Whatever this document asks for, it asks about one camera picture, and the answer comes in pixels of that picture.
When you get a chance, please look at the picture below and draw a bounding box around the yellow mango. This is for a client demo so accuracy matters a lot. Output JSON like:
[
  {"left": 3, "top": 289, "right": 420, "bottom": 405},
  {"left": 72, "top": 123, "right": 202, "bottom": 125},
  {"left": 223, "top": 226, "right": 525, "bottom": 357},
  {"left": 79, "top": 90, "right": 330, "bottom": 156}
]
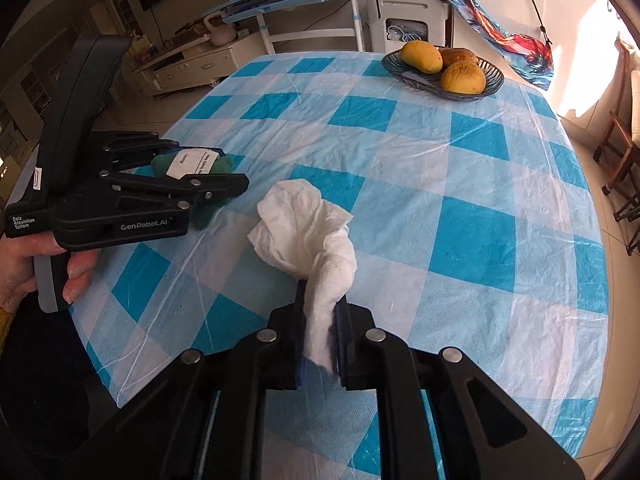
[
  {"left": 440, "top": 47, "right": 480, "bottom": 70},
  {"left": 440, "top": 60, "right": 487, "bottom": 95},
  {"left": 401, "top": 40, "right": 444, "bottom": 74}
]

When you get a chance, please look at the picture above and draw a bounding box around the colourful hanging bag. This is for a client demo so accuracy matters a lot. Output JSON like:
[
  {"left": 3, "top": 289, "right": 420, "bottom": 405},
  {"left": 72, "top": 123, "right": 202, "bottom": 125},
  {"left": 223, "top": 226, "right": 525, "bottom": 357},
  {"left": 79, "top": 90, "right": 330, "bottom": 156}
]
[{"left": 426, "top": 0, "right": 555, "bottom": 92}]

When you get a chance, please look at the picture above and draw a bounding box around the person's dark clothing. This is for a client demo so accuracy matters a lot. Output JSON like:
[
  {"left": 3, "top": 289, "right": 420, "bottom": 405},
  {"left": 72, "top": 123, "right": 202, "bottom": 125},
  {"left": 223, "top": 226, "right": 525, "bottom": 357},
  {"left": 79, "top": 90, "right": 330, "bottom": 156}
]
[{"left": 0, "top": 305, "right": 121, "bottom": 480}]

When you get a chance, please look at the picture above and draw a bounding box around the cream television cabinet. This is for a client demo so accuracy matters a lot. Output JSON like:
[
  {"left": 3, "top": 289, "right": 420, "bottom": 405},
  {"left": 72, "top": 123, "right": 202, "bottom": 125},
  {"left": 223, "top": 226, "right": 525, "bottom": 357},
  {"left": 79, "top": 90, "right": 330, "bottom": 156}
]
[{"left": 131, "top": 35, "right": 266, "bottom": 98}]

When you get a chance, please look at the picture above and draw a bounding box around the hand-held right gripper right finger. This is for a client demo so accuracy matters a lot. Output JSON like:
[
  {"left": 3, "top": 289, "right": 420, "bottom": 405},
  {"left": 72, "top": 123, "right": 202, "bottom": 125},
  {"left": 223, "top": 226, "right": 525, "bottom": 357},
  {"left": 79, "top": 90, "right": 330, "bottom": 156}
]
[{"left": 334, "top": 297, "right": 586, "bottom": 480}]

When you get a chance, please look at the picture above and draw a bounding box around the blue checked tablecloth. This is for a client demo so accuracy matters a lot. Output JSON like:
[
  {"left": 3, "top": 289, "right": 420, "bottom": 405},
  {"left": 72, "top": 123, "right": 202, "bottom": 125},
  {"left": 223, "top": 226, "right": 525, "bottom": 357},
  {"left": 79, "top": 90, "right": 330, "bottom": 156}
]
[{"left": 70, "top": 50, "right": 610, "bottom": 480}]

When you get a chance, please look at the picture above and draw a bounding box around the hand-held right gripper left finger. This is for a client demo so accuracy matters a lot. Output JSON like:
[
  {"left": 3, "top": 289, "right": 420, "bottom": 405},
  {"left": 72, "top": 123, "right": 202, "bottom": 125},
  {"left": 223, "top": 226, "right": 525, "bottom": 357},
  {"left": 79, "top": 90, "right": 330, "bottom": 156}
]
[{"left": 70, "top": 280, "right": 308, "bottom": 480}]

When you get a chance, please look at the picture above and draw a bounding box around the brown wooden chair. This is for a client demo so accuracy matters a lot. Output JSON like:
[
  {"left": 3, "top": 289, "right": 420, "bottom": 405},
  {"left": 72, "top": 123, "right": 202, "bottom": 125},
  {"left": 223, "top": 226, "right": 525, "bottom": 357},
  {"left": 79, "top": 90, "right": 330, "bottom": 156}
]
[{"left": 594, "top": 35, "right": 640, "bottom": 256}]

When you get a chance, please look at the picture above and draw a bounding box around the dark woven fruit basket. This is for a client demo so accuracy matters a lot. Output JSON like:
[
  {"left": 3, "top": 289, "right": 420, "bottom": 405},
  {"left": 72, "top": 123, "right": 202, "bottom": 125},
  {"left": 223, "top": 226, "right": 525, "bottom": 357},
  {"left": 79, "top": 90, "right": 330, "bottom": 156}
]
[{"left": 381, "top": 46, "right": 505, "bottom": 102}]

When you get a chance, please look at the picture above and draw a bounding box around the white tissue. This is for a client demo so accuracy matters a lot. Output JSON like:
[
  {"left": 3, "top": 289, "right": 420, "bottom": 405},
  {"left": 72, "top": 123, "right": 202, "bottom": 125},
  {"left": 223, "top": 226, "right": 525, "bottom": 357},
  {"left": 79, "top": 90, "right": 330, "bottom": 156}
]
[{"left": 247, "top": 179, "right": 358, "bottom": 376}]

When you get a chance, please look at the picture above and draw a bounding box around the person's left hand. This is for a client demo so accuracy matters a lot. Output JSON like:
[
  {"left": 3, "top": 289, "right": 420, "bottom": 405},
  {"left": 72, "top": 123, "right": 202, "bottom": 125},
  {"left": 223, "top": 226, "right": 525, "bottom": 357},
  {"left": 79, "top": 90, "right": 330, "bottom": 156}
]
[{"left": 0, "top": 232, "right": 100, "bottom": 313}]

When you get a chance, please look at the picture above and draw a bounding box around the pink kettlebell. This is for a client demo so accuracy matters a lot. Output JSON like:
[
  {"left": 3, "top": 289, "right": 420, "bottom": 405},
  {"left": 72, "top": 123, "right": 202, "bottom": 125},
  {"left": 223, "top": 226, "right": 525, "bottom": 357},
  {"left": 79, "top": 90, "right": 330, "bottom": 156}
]
[{"left": 202, "top": 12, "right": 237, "bottom": 47}]

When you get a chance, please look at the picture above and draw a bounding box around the black strap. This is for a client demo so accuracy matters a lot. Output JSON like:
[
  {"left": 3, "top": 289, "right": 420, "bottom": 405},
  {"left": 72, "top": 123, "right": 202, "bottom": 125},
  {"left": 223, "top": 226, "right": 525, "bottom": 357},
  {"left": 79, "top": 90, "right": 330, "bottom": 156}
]
[{"left": 511, "top": 0, "right": 553, "bottom": 48}]

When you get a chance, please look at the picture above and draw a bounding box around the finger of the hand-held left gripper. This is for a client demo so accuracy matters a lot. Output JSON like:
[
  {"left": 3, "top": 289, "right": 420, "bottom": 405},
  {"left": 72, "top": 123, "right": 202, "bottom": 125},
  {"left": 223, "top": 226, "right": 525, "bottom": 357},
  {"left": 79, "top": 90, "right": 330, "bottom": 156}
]
[
  {"left": 97, "top": 171, "right": 250, "bottom": 212},
  {"left": 90, "top": 130, "right": 226, "bottom": 172}
]

